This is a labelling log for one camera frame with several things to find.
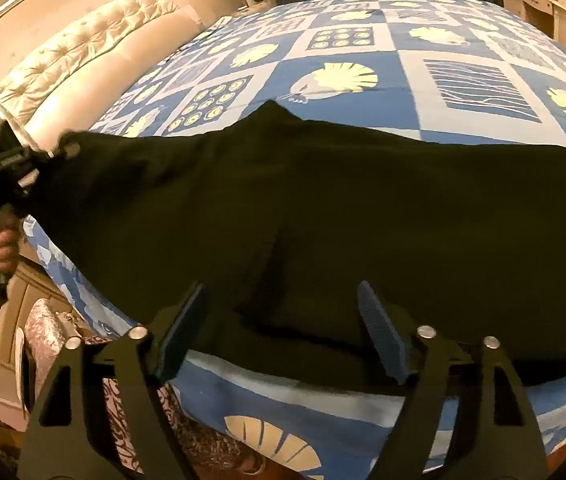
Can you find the floral maroon bed skirt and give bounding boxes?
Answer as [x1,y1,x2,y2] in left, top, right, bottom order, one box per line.
[22,296,265,480]

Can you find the cream tufted headboard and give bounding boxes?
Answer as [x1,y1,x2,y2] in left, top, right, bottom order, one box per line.
[0,0,218,150]

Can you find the black pants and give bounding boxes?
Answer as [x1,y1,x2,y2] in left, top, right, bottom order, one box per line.
[30,102,566,392]

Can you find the blue patterned bedspread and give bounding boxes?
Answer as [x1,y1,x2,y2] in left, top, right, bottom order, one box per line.
[26,0,566,479]

